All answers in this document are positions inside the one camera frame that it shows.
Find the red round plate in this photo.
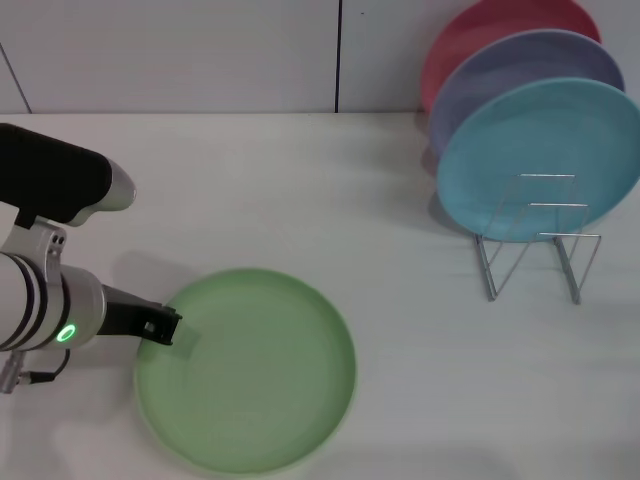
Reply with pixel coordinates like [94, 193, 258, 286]
[420, 0, 603, 114]

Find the green round plate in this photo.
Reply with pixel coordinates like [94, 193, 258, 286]
[133, 267, 359, 476]

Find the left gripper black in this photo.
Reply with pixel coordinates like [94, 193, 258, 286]
[97, 284, 201, 361]

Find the purple round plate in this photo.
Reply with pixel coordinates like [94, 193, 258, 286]
[427, 28, 626, 156]

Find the metal wire plate rack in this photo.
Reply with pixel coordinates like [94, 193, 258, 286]
[473, 173, 603, 305]

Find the teal round plate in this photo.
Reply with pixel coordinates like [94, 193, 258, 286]
[435, 76, 640, 244]

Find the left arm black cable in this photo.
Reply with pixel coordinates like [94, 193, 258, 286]
[0, 347, 71, 396]

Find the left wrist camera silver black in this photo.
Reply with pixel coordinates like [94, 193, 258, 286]
[0, 123, 137, 227]

